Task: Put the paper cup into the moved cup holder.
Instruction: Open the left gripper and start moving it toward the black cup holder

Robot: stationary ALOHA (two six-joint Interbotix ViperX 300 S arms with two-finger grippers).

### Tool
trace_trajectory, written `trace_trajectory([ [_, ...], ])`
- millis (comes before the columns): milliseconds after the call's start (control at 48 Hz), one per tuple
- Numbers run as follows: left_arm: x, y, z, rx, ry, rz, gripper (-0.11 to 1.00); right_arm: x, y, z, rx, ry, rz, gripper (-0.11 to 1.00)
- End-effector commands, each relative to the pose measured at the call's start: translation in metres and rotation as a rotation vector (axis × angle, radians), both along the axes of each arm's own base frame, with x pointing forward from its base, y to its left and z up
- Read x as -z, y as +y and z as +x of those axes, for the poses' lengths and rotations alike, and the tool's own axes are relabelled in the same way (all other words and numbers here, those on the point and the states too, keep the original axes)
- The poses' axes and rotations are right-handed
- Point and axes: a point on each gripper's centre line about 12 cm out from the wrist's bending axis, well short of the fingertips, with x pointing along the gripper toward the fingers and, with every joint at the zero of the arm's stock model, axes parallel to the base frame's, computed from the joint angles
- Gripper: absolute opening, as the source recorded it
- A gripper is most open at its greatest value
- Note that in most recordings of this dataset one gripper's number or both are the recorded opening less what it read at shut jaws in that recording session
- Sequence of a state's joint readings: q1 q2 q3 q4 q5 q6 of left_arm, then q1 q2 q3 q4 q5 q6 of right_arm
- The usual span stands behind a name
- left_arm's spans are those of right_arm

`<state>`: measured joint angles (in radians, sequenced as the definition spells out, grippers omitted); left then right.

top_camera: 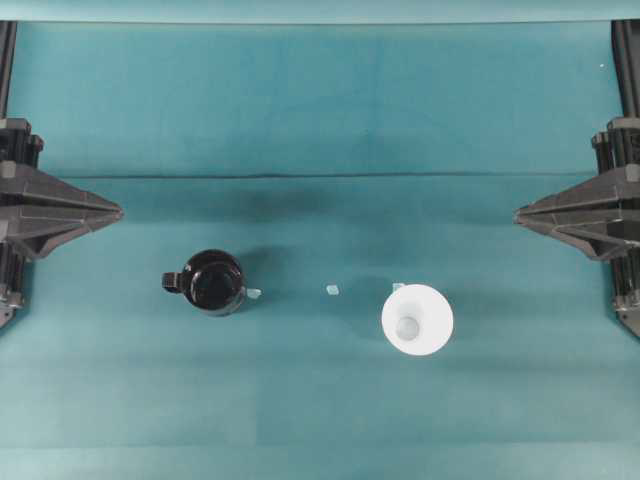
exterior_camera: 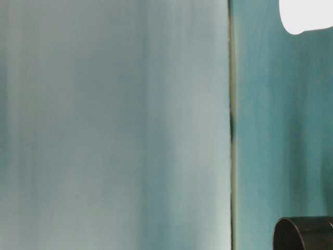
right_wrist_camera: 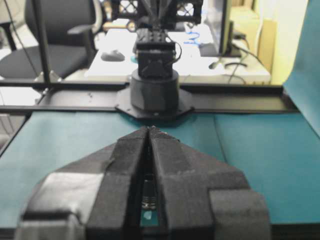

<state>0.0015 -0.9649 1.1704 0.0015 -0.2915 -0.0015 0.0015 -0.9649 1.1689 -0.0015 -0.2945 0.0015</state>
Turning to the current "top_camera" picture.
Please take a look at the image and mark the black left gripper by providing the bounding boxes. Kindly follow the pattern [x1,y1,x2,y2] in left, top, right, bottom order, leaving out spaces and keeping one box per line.
[0,117,125,321]

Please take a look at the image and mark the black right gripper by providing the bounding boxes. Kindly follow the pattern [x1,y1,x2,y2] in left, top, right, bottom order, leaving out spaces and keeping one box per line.
[513,117,640,335]

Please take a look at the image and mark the black cup holder with handle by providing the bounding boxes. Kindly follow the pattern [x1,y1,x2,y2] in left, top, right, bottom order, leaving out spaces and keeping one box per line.
[161,249,246,317]

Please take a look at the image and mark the white paper cup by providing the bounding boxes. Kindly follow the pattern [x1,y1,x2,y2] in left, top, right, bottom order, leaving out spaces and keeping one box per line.
[381,284,454,356]

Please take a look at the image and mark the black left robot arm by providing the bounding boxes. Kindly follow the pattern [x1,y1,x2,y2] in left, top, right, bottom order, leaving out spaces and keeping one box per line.
[1,21,123,326]

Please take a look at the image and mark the left tape marker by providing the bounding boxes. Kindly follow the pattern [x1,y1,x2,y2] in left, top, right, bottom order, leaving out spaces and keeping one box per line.
[246,289,262,299]

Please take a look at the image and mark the teal table cloth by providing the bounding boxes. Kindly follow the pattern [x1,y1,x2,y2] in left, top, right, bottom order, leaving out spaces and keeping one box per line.
[1,22,639,479]

